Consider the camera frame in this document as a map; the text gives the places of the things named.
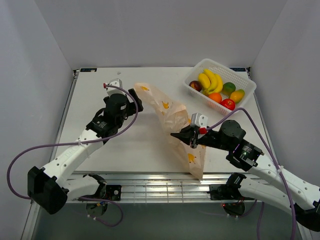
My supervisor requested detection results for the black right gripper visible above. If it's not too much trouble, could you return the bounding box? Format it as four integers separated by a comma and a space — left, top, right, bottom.
170, 123, 232, 152

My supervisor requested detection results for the banana print plastic bag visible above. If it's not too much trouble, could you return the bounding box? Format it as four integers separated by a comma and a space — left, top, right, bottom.
134, 83, 207, 180

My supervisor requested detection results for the yellow banana bunch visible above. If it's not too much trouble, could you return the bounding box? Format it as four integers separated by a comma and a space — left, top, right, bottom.
198, 69, 223, 96

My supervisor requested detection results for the green orange round fruit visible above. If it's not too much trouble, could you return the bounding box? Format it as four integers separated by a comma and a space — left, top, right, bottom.
221, 82, 236, 96

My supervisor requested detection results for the orange green mango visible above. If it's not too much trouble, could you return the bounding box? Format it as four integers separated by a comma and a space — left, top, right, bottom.
229, 89, 245, 104

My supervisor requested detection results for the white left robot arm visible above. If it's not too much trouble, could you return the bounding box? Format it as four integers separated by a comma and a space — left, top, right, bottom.
27, 88, 143, 215

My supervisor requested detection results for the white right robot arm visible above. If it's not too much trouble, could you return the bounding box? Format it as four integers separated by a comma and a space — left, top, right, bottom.
171, 120, 320, 232

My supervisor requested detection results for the dark red apple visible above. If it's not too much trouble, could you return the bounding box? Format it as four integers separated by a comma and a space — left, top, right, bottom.
189, 80, 203, 92

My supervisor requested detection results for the white plastic basket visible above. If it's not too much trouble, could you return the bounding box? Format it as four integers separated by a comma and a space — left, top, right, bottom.
183, 58, 257, 115

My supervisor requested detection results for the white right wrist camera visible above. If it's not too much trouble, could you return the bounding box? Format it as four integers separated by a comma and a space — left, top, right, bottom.
190, 112, 208, 135

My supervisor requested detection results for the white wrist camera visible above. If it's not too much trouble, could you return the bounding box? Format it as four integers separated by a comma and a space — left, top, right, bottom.
103, 78, 124, 97
190, 112, 208, 135

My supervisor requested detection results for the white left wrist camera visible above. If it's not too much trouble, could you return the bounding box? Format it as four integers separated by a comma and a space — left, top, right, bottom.
103, 78, 124, 97

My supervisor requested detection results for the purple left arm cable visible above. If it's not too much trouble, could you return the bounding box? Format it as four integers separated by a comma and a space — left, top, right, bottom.
6, 84, 139, 228

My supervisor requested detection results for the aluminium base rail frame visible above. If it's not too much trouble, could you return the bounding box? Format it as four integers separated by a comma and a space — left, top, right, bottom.
21, 66, 313, 240

